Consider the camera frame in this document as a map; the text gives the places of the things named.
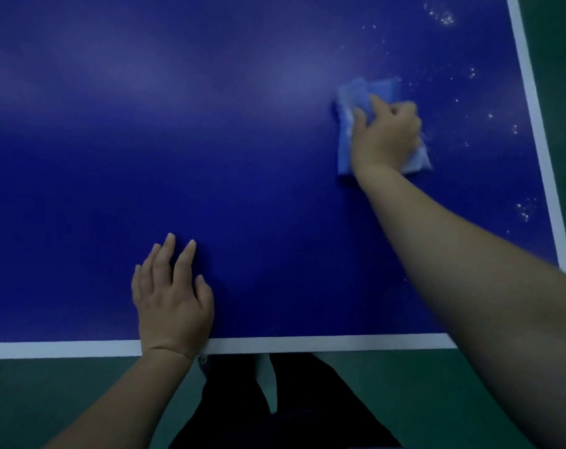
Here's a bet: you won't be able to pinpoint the person's left hand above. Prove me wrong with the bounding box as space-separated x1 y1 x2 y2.
131 233 215 361

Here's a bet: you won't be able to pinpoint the person's right hand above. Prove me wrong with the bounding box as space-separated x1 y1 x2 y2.
349 94 423 177

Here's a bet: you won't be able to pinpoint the blue cleaning cloth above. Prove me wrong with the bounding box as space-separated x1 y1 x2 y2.
335 77 432 177

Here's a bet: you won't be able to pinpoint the person's right forearm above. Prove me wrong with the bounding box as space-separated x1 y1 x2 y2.
355 164 566 449

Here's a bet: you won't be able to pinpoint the person's left forearm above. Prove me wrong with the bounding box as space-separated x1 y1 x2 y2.
43 349 195 449

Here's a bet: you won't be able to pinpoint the person's black trousers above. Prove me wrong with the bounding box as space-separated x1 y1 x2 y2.
168 352 403 449

